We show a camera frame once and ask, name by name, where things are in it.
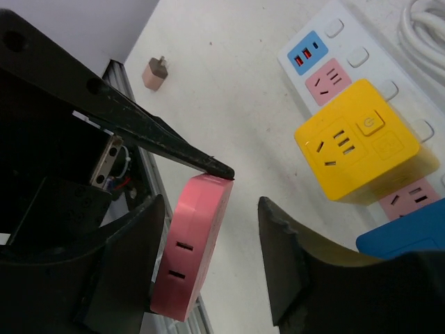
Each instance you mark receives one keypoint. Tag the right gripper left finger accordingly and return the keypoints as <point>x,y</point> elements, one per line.
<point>97,284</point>

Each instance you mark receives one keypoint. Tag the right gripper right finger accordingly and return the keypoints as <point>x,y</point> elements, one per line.
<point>318,286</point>

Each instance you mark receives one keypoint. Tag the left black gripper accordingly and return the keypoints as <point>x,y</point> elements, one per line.
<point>48,156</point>

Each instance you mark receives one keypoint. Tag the pink plug adapter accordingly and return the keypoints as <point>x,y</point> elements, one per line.
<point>189,246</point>

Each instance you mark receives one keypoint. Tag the blue cube socket adapter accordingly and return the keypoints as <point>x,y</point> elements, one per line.
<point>422,230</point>

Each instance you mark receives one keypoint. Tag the yellow cube socket adapter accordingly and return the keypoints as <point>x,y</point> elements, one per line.
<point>361,149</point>

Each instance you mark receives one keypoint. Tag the white multicolour power strip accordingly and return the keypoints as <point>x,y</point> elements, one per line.
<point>338,33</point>

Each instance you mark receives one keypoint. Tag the rose gold charger plug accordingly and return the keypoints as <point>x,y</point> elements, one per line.
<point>155,73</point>

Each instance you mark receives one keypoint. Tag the aluminium rail frame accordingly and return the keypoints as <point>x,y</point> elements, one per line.
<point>146,171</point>

